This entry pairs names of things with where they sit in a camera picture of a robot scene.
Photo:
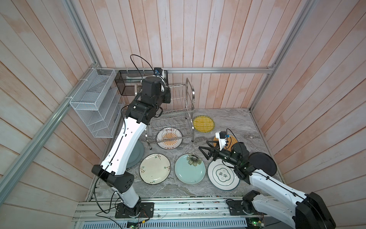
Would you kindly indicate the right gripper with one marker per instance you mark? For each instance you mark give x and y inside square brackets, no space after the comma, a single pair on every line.
[216,153]

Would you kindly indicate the yellow green woven plate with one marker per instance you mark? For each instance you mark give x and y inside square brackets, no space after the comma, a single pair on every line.
[203,124]

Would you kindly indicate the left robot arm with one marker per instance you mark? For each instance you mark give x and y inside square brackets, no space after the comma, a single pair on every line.
[154,92]

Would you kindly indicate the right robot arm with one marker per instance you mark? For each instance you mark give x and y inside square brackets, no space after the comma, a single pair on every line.
[290,206]

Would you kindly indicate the stainless steel dish rack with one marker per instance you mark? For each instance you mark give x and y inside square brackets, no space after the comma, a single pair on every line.
[178,114]

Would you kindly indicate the orange sunburst plate under rack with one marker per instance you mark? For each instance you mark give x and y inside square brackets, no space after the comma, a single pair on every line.
[169,138]

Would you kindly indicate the orange woven bamboo plate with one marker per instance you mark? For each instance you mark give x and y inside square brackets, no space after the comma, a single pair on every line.
[232,141]

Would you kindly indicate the light green flower plate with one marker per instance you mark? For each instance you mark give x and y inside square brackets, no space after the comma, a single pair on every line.
[190,169]

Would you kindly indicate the white plate green clover motif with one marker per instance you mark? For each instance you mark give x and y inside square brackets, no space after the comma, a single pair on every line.
[221,176]

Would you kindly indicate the black round plate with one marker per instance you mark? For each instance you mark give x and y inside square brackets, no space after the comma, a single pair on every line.
[264,162]

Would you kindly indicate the cream floral plate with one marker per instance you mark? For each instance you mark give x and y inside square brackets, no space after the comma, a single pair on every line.
[155,169]

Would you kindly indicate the dark teal ceramic plate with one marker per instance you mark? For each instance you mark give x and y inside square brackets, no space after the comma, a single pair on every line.
[136,155]

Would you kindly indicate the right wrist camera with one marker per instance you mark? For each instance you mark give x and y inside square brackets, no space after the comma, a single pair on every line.
[223,139]

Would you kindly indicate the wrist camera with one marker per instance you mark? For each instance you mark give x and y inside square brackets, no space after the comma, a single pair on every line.
[223,139]
[158,72]

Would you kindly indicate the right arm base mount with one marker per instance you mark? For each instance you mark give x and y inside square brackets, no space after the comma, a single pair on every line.
[240,208]

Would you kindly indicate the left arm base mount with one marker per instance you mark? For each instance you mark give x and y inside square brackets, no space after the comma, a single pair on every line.
[142,210]

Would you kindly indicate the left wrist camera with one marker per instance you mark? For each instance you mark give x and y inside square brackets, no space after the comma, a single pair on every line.
[158,72]

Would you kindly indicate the black mesh wall basket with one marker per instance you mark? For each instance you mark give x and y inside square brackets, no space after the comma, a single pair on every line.
[129,81]

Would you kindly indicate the white wire mesh shelf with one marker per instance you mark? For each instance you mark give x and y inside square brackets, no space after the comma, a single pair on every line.
[97,103]

